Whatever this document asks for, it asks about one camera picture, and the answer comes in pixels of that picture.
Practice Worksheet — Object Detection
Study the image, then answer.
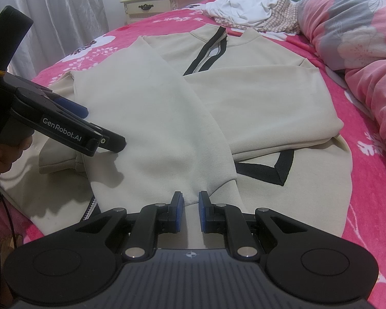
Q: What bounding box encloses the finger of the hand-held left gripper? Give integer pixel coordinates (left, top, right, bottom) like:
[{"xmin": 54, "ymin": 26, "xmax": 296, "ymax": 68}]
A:
[
  {"xmin": 95, "ymin": 128, "xmax": 127, "ymax": 153},
  {"xmin": 40, "ymin": 91, "xmax": 89, "ymax": 118}
]

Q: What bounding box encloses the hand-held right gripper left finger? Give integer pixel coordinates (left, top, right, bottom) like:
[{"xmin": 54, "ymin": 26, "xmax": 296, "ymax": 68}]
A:
[{"xmin": 74, "ymin": 191, "xmax": 185, "ymax": 261}]

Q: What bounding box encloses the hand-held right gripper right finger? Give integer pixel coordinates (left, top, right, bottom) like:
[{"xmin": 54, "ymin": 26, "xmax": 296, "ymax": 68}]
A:
[{"xmin": 198, "ymin": 191, "xmax": 308, "ymax": 260}]

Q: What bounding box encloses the beige jacket with black trim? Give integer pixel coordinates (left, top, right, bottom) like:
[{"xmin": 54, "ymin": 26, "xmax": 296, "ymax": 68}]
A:
[{"xmin": 2, "ymin": 27, "xmax": 354, "ymax": 239}]

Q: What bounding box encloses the person's left hand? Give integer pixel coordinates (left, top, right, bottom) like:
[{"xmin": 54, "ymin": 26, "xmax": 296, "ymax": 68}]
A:
[{"xmin": 0, "ymin": 135, "xmax": 33, "ymax": 181}]

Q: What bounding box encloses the grey curtain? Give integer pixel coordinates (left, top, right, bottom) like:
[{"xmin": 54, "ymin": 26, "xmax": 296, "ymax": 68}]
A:
[{"xmin": 0, "ymin": 0, "xmax": 110, "ymax": 81}]

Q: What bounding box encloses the cream nightstand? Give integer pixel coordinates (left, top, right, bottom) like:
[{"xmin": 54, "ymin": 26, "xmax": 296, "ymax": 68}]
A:
[{"xmin": 120, "ymin": 0, "xmax": 206, "ymax": 24}]

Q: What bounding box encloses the pink floral bed blanket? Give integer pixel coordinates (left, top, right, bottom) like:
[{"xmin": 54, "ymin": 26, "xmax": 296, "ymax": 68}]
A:
[{"xmin": 22, "ymin": 0, "xmax": 386, "ymax": 309}]

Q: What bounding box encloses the white clothing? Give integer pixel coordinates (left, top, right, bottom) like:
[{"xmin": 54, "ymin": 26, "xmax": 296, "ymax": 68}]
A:
[{"xmin": 206, "ymin": 0, "xmax": 285, "ymax": 28}]

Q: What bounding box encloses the pink checked clothing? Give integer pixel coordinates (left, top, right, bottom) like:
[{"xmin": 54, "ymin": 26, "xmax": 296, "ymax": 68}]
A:
[{"xmin": 262, "ymin": 0, "xmax": 301, "ymax": 34}]

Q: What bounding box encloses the pink grey floral quilt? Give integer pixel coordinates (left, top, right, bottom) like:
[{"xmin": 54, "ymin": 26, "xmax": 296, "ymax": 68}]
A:
[{"xmin": 297, "ymin": 0, "xmax": 386, "ymax": 165}]

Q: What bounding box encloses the black cable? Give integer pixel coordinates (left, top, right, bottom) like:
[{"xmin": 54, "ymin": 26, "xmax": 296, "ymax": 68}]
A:
[{"xmin": 0, "ymin": 180, "xmax": 20, "ymax": 252}]

